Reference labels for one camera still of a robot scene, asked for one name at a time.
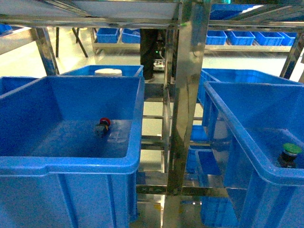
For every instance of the blue upper left shelf bin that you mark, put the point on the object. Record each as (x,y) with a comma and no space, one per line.
(54,171)

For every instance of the blue lower right shelf bin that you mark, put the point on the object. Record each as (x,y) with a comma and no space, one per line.
(203,157)

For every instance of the white round lid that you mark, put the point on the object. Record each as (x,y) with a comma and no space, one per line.
(108,72)

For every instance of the steel shelf frame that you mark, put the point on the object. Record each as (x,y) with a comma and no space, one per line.
(177,16)

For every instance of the blue shelf bin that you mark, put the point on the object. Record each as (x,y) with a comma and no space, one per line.
(54,171)
(247,125)
(203,157)

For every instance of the blue bin behind left bin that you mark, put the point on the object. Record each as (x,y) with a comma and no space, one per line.
(89,70)

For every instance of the blue upper right shelf bin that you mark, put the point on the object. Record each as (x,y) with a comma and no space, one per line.
(247,125)

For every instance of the person in green jacket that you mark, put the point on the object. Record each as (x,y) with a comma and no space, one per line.
(148,47)

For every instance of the green mushroom push button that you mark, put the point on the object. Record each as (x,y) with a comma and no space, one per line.
(288,156)

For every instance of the red mushroom push button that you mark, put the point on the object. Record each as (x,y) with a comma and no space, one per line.
(102,128)

